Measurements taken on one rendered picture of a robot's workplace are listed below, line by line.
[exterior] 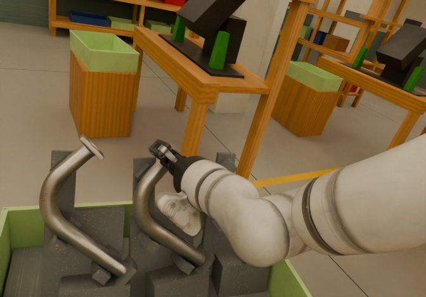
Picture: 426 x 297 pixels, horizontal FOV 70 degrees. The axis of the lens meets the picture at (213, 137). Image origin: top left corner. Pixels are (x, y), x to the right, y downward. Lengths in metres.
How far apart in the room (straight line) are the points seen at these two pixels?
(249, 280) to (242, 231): 0.51
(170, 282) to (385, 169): 0.56
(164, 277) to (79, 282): 0.17
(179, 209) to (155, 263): 0.30
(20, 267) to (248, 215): 0.63
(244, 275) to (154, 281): 0.22
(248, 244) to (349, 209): 0.12
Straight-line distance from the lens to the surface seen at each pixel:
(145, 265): 0.74
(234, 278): 0.81
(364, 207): 0.24
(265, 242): 0.32
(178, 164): 0.50
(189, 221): 0.48
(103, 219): 0.69
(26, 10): 6.59
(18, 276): 0.84
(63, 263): 0.73
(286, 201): 0.35
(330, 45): 6.38
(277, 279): 0.84
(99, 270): 0.68
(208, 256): 0.74
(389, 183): 0.23
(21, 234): 0.86
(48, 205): 0.63
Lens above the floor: 1.50
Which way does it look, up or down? 27 degrees down
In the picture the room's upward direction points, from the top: 15 degrees clockwise
